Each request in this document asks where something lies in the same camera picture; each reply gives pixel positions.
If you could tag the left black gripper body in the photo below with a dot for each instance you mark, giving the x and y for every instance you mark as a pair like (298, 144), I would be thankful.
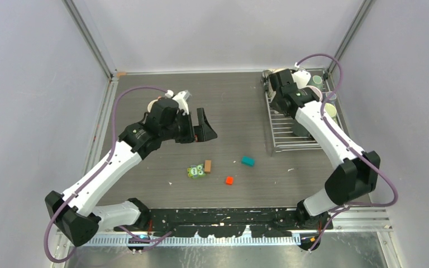
(182, 129)

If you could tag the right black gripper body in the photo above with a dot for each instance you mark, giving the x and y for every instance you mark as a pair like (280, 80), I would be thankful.
(275, 105)

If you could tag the dark grey mug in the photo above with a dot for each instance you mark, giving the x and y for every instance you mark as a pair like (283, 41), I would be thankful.
(300, 131)

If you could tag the light green cream mug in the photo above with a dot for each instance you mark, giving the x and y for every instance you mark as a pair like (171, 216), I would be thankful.
(331, 111)

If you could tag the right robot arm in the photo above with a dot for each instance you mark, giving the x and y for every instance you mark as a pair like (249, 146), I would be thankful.
(353, 174)

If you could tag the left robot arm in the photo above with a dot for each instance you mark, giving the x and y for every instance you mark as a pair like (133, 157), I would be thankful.
(76, 212)

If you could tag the cream floral mug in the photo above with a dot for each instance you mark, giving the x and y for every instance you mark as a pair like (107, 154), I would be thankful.
(277, 80)

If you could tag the lilac pink mug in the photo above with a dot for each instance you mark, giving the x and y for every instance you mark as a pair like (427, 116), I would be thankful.
(317, 92)

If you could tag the tan wooden block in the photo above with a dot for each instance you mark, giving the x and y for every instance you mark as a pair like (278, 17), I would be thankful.
(207, 166)

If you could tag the pale green small mug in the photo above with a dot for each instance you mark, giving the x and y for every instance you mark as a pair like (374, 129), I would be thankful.
(316, 81)

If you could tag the green owl toy block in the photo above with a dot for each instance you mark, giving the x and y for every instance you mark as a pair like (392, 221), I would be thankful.
(196, 171)

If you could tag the red cube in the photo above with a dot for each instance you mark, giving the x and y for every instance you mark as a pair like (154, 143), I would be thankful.
(229, 180)

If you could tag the teal block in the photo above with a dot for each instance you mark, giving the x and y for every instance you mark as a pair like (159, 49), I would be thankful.
(248, 161)

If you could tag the black base bar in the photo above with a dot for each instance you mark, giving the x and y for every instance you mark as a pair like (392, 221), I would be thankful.
(228, 222)

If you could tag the white wire dish rack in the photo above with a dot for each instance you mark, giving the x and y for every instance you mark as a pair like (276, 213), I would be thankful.
(286, 133)

